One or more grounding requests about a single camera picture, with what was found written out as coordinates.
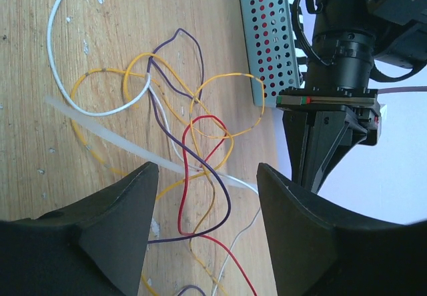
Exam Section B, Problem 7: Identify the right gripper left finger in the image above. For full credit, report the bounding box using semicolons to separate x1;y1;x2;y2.
1;162;159;295

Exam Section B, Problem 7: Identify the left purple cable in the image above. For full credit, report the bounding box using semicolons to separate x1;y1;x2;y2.
378;85;427;95

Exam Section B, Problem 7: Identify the light blue plastic basket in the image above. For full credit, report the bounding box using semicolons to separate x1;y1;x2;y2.
240;0;307;107

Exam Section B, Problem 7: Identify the white wire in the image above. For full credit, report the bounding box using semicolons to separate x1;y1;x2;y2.
46;0;263;296

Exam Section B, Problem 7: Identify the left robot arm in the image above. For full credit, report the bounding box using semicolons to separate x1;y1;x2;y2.
276;0;426;193

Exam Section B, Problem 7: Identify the white zip tie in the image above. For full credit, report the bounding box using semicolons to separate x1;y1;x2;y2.
43;95;260;193

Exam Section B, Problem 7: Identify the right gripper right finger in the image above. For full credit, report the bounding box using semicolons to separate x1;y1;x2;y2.
257;163;426;295

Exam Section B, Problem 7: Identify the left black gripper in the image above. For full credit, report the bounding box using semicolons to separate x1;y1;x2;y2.
280;0;376;194

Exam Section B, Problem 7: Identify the black white striped cloth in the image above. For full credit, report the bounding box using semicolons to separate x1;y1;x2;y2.
288;0;308;87

